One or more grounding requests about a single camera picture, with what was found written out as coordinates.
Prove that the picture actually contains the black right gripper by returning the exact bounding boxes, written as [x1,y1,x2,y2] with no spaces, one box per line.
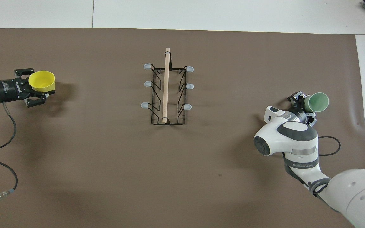
[288,92,317,125]

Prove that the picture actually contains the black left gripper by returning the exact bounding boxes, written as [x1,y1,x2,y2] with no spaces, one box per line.
[0,68,56,108]

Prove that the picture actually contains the yellow plastic cup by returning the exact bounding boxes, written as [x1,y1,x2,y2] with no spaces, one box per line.
[28,70,56,92]

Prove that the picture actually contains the pale green plastic cup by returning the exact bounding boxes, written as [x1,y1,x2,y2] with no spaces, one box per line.
[304,92,329,113]

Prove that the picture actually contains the brown table mat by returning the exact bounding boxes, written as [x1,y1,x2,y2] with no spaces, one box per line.
[0,28,365,228]

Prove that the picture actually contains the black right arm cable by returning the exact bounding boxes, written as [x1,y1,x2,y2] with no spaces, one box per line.
[317,136,341,156]

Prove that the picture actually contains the black wire cup rack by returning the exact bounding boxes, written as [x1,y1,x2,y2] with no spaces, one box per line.
[141,48,194,125]

